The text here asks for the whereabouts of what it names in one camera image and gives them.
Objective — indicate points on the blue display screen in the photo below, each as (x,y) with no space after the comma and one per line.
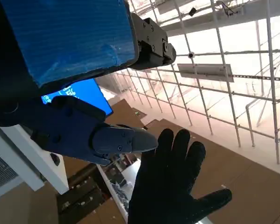
(93,95)

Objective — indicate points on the white metal ceiling grid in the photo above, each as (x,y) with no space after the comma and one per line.
(222,53)

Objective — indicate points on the dark storage shelf rack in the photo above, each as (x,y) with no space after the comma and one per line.
(83,193)

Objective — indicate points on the round black ceiling camera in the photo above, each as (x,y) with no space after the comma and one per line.
(190,55)

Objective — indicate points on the black left hand blue tape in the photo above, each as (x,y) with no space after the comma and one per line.
(72,35)

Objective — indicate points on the black ceiling mounted device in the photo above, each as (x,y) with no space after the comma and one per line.
(192,11)

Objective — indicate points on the flat ceiling light panel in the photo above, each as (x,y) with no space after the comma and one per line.
(205,72)

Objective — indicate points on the large white grille unit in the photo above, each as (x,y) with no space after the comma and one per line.
(25,163)

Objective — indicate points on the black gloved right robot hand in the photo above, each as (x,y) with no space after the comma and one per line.
(165,186)

